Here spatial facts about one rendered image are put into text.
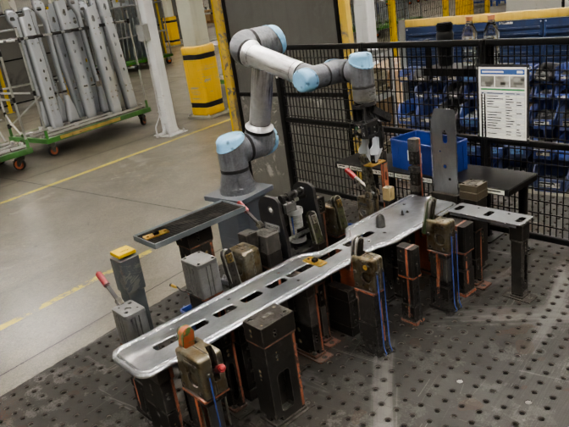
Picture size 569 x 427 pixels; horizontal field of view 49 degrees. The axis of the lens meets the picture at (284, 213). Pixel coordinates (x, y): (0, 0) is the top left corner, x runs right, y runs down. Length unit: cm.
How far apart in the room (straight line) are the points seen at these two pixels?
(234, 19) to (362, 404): 371
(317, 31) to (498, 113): 216
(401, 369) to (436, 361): 12
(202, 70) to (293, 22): 527
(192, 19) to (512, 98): 764
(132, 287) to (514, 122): 159
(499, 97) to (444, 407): 130
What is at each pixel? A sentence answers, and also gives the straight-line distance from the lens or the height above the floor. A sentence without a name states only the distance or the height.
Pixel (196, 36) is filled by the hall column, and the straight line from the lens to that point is 984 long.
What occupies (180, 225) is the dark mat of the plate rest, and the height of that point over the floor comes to 116.
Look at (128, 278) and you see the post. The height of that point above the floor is 108.
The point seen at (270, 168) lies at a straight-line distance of 516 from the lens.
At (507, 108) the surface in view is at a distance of 264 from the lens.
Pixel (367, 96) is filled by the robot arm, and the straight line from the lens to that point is 204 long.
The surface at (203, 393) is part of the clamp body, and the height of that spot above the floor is 97.
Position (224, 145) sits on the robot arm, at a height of 131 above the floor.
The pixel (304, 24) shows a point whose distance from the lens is 461.
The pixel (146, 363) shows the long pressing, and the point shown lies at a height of 100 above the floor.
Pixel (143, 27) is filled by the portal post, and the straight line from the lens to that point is 892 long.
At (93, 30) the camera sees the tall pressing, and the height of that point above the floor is 154.
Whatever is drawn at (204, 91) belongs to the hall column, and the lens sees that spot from 987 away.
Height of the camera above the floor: 187
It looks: 21 degrees down
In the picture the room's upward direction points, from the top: 8 degrees counter-clockwise
